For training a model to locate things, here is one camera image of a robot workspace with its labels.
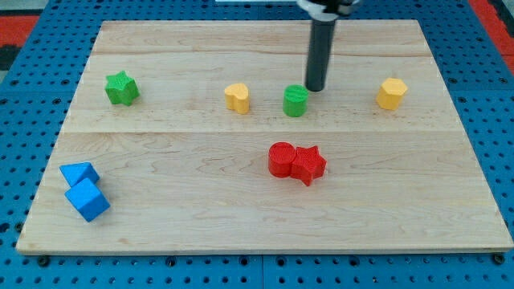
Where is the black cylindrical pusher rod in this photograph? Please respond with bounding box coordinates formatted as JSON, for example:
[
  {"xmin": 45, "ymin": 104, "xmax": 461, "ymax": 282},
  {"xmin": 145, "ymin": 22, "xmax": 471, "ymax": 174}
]
[{"xmin": 304, "ymin": 19, "xmax": 337, "ymax": 92}]

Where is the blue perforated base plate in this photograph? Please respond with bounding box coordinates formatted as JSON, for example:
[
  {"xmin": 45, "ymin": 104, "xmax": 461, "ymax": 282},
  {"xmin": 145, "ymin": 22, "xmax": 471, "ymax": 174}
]
[{"xmin": 1, "ymin": 1, "xmax": 513, "ymax": 288}]

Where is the light wooden board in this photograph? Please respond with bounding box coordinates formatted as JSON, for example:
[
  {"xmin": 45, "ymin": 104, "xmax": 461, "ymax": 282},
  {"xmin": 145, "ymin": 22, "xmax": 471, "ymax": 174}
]
[{"xmin": 16, "ymin": 20, "xmax": 513, "ymax": 256}]

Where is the green cylinder block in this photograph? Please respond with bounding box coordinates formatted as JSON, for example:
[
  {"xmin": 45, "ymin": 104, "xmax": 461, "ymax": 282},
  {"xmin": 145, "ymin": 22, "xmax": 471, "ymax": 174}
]
[{"xmin": 283, "ymin": 84, "xmax": 308, "ymax": 117}]

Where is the red cylinder block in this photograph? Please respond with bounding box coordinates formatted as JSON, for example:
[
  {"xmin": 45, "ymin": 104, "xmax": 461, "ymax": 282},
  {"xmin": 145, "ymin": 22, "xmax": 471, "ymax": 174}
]
[{"xmin": 267, "ymin": 142, "xmax": 296, "ymax": 177}]

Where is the red star block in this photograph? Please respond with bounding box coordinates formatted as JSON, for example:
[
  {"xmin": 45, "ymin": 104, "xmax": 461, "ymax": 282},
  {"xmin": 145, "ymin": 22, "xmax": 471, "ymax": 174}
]
[{"xmin": 290, "ymin": 145, "xmax": 327, "ymax": 186}]

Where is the blue cube block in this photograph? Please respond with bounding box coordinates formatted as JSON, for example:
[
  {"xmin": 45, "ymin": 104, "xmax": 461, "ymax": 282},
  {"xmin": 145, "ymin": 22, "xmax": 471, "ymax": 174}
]
[{"xmin": 64, "ymin": 178, "xmax": 110, "ymax": 222}]

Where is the yellow hexagon block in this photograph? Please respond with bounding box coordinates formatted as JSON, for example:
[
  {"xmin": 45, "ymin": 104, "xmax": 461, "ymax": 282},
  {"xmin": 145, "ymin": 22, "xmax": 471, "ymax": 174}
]
[{"xmin": 376, "ymin": 78, "xmax": 408, "ymax": 111}]

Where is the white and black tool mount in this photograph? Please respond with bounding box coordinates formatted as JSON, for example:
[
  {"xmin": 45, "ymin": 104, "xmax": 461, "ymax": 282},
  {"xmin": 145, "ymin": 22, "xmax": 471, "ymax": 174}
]
[{"xmin": 296, "ymin": 0, "xmax": 361, "ymax": 21}]

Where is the yellow heart block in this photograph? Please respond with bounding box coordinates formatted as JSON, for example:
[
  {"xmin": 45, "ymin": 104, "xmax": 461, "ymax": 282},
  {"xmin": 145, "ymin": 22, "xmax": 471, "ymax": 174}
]
[{"xmin": 224, "ymin": 83, "xmax": 250, "ymax": 114}]

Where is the green star block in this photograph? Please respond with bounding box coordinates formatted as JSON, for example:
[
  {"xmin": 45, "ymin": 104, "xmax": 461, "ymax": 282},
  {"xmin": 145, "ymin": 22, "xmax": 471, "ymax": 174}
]
[{"xmin": 104, "ymin": 71, "xmax": 140, "ymax": 106}]

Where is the blue triangle block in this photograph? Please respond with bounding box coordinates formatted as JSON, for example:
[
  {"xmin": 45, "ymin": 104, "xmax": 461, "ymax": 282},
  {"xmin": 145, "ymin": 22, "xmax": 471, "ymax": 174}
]
[{"xmin": 59, "ymin": 162, "xmax": 100, "ymax": 186}]

